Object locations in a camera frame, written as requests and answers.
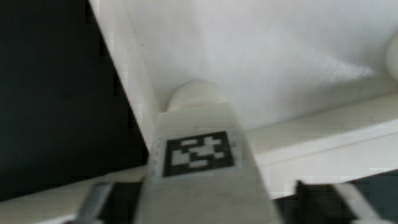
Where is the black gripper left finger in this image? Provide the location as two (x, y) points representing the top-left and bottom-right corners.
(64, 182), (143, 224)

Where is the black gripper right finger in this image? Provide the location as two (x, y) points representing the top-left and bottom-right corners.
(294, 181), (386, 224)

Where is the white table leg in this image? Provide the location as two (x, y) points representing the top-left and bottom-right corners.
(136, 81), (283, 224)

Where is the white square tabletop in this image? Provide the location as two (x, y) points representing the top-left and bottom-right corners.
(89, 0), (398, 165)

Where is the white front barrier wall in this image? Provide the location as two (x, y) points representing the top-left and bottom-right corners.
(0, 129), (398, 224)

